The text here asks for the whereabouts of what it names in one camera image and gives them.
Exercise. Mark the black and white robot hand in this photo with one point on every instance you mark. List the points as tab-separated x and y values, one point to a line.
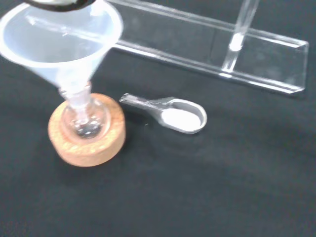
59	5

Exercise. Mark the translucent white plastic funnel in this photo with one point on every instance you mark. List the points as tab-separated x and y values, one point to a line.
49	49

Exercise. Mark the clear acrylic funnel stand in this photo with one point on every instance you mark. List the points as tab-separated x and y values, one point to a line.
271	69

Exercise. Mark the small round-bottom glass flask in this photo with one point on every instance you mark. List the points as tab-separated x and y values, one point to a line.
87	130

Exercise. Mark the black bench cloth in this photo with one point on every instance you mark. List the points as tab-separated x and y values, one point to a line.
197	185

